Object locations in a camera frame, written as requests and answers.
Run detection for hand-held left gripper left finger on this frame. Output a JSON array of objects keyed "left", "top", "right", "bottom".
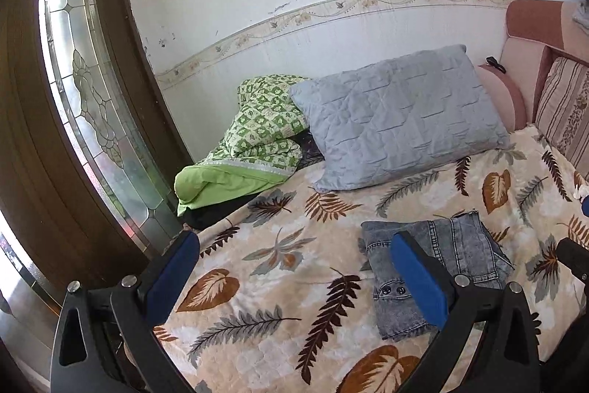
[{"left": 50, "top": 230, "right": 201, "bottom": 393}]

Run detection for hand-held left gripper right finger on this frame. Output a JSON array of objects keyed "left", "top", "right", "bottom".
[{"left": 390, "top": 230, "right": 542, "bottom": 393}]

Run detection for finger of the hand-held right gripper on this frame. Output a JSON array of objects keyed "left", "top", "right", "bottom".
[{"left": 558, "top": 237, "right": 589, "bottom": 283}]

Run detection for grey-blue denim pants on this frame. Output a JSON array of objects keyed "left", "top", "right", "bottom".
[{"left": 360, "top": 211, "right": 515, "bottom": 342}]

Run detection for beige leaf-print blanket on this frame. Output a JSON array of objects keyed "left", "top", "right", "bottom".
[{"left": 152, "top": 123, "right": 589, "bottom": 393}]

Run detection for striped beige cushion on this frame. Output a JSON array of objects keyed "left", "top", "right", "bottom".
[{"left": 534, "top": 56, "right": 589, "bottom": 180}]

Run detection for grey quilted pillow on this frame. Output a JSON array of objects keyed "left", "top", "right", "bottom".
[{"left": 290, "top": 44, "right": 511, "bottom": 192}]

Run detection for green patterned quilt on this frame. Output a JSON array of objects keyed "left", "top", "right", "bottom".
[{"left": 175, "top": 74, "right": 310, "bottom": 217}]

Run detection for leaded glass door panel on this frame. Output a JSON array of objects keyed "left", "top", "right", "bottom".
[{"left": 38, "top": 0, "right": 183, "bottom": 247}]

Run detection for brown wooden door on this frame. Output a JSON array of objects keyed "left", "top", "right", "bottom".
[{"left": 0, "top": 0, "right": 194, "bottom": 329}]

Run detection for floral wallpaper border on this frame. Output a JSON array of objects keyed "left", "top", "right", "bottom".
[{"left": 156, "top": 0, "right": 548, "bottom": 89}]

